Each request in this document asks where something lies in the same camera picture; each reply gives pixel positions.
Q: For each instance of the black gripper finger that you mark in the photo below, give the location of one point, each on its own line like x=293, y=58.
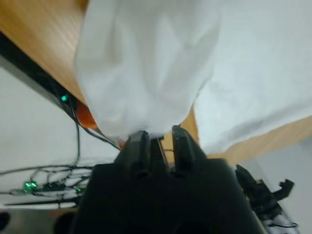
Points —
x=184, y=153
x=137, y=153

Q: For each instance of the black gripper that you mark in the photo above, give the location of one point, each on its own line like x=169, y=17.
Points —
x=265, y=204

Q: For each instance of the white Unitree T-shirt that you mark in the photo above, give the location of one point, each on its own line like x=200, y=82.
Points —
x=146, y=58

